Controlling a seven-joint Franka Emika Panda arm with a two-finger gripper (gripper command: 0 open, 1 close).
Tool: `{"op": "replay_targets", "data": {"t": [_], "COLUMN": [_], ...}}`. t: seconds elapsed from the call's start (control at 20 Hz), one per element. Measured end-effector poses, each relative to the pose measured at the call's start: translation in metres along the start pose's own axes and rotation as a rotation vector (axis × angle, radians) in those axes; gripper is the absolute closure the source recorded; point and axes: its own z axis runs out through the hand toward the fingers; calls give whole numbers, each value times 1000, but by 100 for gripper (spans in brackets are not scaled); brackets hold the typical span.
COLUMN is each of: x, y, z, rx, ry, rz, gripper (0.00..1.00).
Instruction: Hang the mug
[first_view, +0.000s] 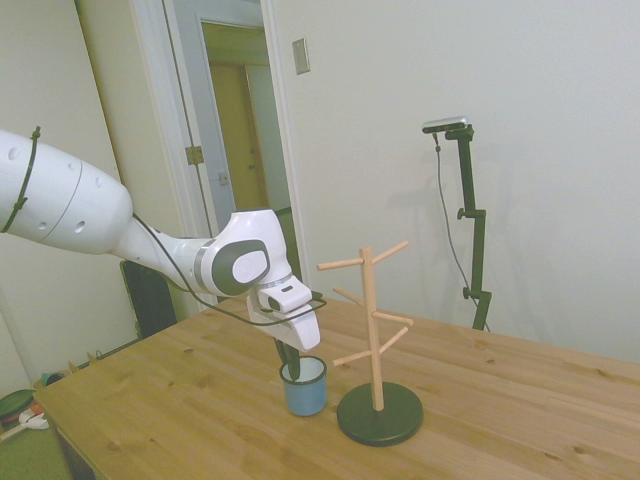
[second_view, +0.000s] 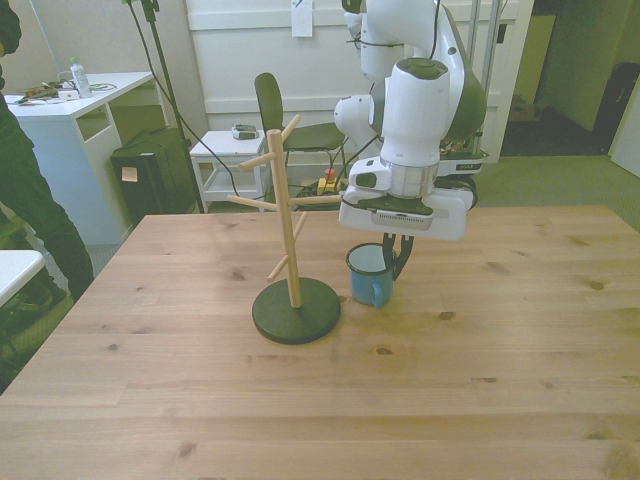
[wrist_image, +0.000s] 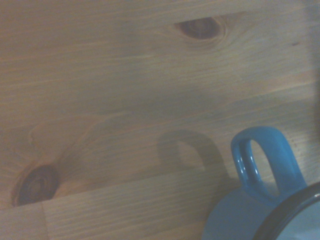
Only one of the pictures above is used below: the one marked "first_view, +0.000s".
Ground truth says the wooden mug tree black base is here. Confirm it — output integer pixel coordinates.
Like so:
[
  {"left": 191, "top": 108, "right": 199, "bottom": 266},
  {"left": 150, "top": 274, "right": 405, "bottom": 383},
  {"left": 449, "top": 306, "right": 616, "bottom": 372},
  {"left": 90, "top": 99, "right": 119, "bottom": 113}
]
[{"left": 317, "top": 240, "right": 425, "bottom": 448}]

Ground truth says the blue enamel mug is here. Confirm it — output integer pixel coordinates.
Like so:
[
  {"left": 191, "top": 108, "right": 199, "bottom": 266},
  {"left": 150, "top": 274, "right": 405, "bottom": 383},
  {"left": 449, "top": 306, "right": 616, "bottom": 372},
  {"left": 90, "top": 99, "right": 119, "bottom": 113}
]
[{"left": 278, "top": 354, "right": 330, "bottom": 419}]

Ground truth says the white door with brass hinge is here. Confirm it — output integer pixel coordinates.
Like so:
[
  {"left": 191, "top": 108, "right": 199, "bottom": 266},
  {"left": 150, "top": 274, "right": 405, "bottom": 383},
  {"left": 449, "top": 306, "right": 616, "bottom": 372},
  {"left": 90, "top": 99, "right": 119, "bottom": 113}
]
[{"left": 164, "top": 0, "right": 236, "bottom": 307}]

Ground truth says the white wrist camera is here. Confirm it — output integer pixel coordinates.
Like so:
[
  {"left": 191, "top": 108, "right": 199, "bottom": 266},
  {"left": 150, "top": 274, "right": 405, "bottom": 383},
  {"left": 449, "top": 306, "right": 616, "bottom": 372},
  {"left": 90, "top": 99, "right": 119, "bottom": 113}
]
[{"left": 260, "top": 280, "right": 315, "bottom": 315}]

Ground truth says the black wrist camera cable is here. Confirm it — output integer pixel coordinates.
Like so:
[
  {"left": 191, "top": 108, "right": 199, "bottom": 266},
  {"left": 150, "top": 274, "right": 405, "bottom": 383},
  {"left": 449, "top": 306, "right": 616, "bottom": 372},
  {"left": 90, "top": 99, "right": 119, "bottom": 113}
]
[{"left": 131, "top": 212, "right": 330, "bottom": 329}]

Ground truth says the grey exterior camera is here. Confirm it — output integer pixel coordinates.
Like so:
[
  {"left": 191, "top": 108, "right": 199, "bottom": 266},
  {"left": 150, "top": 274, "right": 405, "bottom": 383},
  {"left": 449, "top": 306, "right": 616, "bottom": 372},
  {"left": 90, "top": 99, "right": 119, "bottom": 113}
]
[{"left": 422, "top": 115, "right": 472, "bottom": 136}]

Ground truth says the white slipper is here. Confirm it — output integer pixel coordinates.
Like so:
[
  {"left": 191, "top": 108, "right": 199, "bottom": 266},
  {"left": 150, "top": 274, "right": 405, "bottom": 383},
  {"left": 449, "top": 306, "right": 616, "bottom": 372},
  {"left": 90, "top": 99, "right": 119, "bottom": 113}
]
[{"left": 18, "top": 408, "right": 51, "bottom": 431}]

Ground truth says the black camera stand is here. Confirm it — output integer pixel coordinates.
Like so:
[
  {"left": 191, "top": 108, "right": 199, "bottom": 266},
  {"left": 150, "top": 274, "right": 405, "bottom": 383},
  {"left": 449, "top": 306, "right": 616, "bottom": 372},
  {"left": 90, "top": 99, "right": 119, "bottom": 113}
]
[{"left": 442, "top": 124, "right": 494, "bottom": 332}]

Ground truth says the dark green round cushion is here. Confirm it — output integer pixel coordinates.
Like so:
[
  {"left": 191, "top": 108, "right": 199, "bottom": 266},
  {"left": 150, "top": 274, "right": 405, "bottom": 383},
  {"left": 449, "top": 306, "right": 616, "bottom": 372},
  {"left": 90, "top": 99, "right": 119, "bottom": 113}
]
[{"left": 0, "top": 388, "right": 37, "bottom": 426}]

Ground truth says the black cable tie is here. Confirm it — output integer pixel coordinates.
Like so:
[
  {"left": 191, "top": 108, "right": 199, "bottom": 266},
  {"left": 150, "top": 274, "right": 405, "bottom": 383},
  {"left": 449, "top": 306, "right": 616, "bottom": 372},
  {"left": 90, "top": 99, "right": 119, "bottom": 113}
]
[{"left": 0, "top": 127, "right": 42, "bottom": 234}]

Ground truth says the metal wall switch plate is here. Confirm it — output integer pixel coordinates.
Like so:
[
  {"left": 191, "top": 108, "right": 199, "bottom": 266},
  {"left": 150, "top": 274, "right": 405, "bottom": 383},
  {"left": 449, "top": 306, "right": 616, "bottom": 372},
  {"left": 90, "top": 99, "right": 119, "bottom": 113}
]
[{"left": 291, "top": 37, "right": 311, "bottom": 76}]

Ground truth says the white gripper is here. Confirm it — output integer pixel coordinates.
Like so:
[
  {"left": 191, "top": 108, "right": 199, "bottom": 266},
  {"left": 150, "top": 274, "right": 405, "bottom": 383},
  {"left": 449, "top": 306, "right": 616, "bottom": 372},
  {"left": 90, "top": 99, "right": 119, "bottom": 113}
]
[{"left": 246, "top": 294, "right": 322, "bottom": 384}]

